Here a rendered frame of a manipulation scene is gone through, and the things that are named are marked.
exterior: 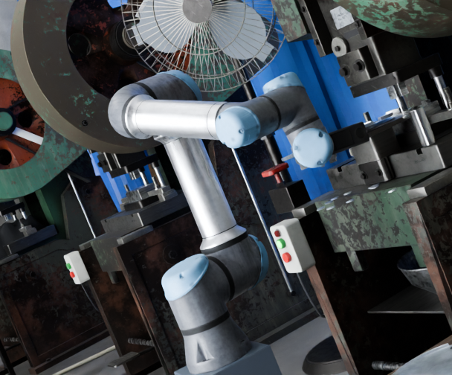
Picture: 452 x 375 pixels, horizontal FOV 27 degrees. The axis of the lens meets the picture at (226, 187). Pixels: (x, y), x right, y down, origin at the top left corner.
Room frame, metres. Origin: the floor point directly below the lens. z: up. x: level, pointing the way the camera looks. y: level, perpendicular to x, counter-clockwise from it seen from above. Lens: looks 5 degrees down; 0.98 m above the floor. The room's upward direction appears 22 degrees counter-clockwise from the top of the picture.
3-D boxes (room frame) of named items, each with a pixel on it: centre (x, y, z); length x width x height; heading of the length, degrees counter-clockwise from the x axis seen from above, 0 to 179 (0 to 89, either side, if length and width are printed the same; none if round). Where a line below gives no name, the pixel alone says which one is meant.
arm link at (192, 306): (2.07, 0.15, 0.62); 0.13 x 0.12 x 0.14; 130
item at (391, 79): (2.39, -0.51, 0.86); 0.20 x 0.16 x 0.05; 29
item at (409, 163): (2.39, -0.51, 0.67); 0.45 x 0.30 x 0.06; 29
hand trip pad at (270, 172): (2.57, -0.14, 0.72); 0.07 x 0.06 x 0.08; 119
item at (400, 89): (2.38, -0.50, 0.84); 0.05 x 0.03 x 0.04; 29
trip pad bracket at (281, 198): (2.55, -0.15, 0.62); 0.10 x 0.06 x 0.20; 29
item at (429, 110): (2.39, -0.50, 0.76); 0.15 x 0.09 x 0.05; 29
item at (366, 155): (2.30, -0.35, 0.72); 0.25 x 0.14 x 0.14; 119
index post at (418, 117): (2.17, -0.48, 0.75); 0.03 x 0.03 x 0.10; 29
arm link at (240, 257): (2.15, 0.05, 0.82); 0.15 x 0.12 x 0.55; 130
